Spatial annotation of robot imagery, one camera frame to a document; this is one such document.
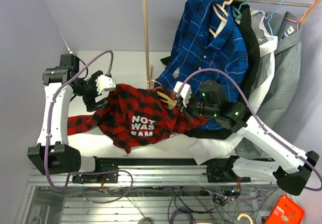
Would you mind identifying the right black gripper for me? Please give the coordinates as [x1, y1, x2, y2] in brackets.
[176, 93, 218, 120]

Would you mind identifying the yellow velvet hanger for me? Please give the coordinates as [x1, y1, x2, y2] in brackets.
[148, 80, 178, 110]

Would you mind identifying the red black plaid shirt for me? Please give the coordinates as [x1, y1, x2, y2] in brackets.
[67, 84, 207, 153]

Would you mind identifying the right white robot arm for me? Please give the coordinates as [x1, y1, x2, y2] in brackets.
[174, 81, 319, 196]

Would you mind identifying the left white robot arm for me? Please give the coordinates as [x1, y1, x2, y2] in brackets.
[27, 54, 116, 182]

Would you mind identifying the white shirt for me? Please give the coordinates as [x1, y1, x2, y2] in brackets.
[188, 9, 279, 166]

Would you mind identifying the blue plaid shirt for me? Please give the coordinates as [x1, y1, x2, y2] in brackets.
[152, 0, 250, 130]

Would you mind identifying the cream plastic hanger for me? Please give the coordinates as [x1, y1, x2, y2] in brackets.
[209, 0, 233, 38]

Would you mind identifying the grey shirt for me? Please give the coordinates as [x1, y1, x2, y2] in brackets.
[236, 11, 302, 159]

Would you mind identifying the teal plastic hanger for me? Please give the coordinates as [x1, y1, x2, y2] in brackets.
[231, 0, 250, 20]

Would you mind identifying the cream hanger on floor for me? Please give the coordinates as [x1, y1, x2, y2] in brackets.
[237, 213, 254, 224]

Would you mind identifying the light blue plastic hanger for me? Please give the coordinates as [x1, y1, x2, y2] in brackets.
[263, 0, 284, 40]

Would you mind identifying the pink plastic hanger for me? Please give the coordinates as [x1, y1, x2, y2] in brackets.
[285, 0, 316, 31]

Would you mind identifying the orange plastic box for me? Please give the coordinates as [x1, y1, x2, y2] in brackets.
[265, 194, 305, 224]

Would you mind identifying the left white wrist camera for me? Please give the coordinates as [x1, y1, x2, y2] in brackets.
[96, 74, 116, 95]

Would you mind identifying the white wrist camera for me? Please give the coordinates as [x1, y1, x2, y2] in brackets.
[174, 81, 192, 108]
[96, 74, 116, 95]

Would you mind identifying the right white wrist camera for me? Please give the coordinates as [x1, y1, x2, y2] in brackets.
[174, 81, 192, 108]

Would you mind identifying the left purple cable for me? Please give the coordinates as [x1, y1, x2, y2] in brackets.
[44, 50, 114, 193]

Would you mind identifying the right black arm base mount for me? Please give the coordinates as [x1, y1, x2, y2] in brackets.
[202, 156, 251, 183]

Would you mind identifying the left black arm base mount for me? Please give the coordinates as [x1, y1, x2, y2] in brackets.
[72, 158, 119, 184]

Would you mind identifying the aluminium rail frame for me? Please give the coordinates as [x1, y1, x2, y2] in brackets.
[17, 166, 283, 223]

